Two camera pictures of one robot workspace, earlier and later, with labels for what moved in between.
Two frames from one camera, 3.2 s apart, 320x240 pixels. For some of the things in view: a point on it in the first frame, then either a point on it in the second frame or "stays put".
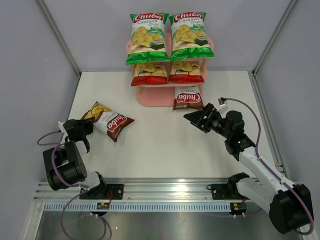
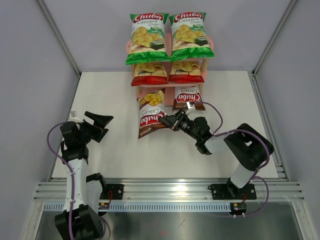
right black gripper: x=209 y=111 → x=169 y=120
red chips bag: x=149 y=73 stays put
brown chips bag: x=106 y=121 → x=152 y=108
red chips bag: x=186 y=71 stays put
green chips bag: x=148 y=42 stays put
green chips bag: x=189 y=38 stays put
